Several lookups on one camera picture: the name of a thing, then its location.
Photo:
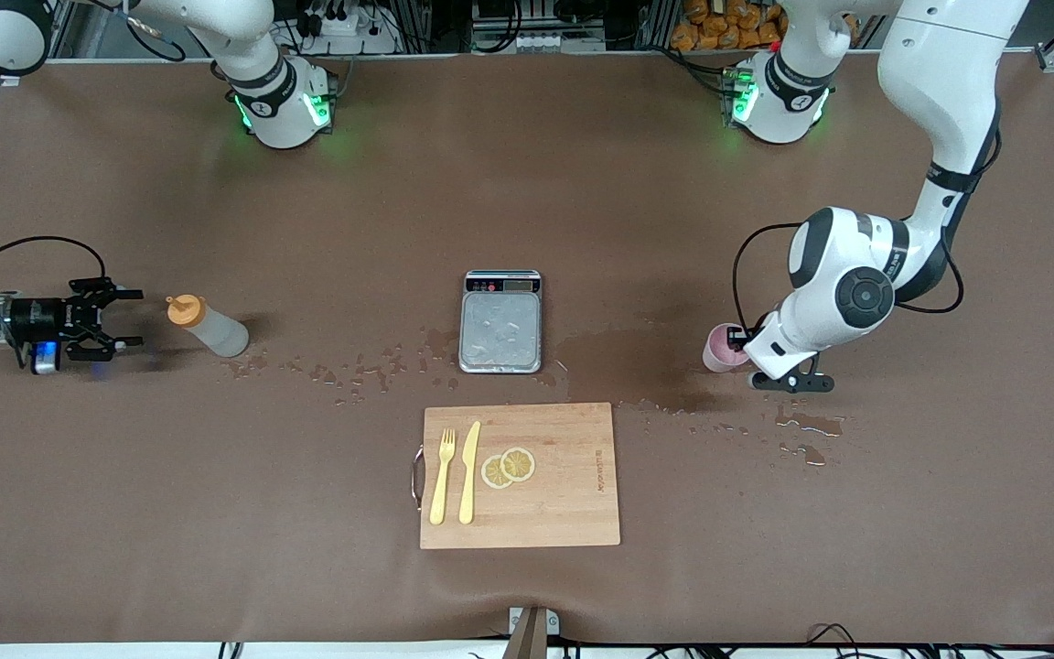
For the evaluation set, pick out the yellow plastic fork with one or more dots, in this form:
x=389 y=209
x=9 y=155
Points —
x=440 y=485

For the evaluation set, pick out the clear sauce bottle orange cap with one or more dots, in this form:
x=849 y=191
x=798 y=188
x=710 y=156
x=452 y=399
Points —
x=216 y=331

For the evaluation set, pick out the orange snack bags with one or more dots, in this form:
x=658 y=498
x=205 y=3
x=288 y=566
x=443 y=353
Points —
x=719 y=27

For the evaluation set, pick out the wooden cutting board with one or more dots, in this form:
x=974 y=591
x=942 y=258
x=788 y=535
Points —
x=564 y=494

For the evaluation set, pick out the silver digital kitchen scale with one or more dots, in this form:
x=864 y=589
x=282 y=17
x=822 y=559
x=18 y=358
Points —
x=500 y=329

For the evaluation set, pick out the lemon slice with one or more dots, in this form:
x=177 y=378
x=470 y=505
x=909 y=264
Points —
x=520 y=462
x=493 y=473

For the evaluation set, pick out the white power strip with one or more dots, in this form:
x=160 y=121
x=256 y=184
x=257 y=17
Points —
x=344 y=27

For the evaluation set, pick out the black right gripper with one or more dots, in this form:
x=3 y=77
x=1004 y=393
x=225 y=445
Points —
x=36 y=318

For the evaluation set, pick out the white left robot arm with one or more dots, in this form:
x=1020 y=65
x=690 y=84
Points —
x=948 y=73

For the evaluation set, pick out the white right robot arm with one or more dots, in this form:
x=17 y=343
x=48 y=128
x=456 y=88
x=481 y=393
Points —
x=280 y=110

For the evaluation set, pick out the yellow plastic knife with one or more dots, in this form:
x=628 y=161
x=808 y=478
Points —
x=469 y=476

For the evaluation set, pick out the pink plastic cup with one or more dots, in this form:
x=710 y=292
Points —
x=719 y=350

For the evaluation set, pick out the metal table clamp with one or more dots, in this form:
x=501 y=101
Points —
x=532 y=631

